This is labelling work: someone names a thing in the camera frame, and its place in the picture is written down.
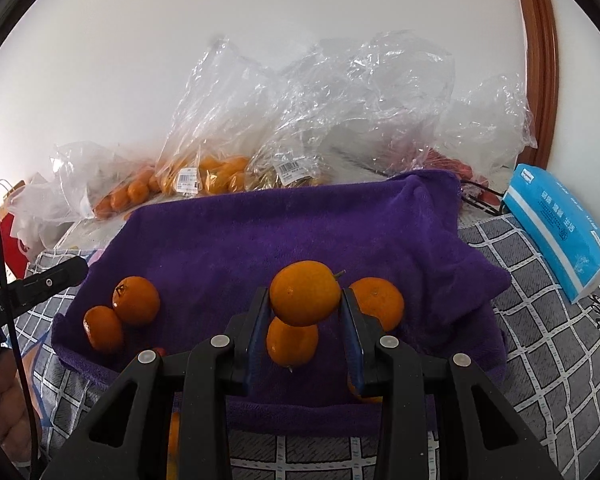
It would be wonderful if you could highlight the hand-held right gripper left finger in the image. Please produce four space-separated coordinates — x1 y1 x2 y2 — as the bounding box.
40 286 273 480

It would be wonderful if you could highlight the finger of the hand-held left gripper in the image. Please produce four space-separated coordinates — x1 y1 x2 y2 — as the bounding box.
7 255 88 321

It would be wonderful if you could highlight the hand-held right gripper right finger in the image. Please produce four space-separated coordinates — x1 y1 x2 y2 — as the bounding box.
341 287 566 480

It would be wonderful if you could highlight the mandarin orange with stem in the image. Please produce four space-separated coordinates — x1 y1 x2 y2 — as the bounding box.
270 260 347 327

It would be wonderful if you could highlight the clear bag with brown fruits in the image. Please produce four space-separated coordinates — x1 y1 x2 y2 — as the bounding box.
245 125 341 192

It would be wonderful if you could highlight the clear bag with red fruits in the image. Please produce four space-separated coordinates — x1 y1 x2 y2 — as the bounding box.
395 72 538 196

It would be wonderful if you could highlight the person's left hand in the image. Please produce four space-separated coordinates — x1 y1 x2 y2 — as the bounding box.
0 345 43 465

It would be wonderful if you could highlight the red paper bag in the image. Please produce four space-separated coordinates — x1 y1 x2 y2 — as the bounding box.
0 180 32 281

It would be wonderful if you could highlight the white plastic bag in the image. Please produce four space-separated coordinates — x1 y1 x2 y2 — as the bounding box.
7 175 77 257

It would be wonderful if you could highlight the purple towel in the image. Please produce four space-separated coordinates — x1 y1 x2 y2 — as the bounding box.
50 170 512 436

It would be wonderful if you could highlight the clear bag with small mandarins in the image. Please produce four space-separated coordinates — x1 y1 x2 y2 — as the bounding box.
50 141 162 221

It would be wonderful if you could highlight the clear bag with labelled oranges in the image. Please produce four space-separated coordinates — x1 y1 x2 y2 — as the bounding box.
157 37 281 196

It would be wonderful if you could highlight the blue tissue pack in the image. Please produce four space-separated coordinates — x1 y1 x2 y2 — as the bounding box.
501 162 600 305

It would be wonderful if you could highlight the crumpled clear plastic bag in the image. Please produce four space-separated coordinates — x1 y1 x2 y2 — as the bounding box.
280 30 456 181

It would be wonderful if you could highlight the thin black wire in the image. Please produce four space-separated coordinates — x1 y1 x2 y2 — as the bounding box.
459 180 507 218

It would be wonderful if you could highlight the brown wooden frame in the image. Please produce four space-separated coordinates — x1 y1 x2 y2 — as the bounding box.
510 0 561 171

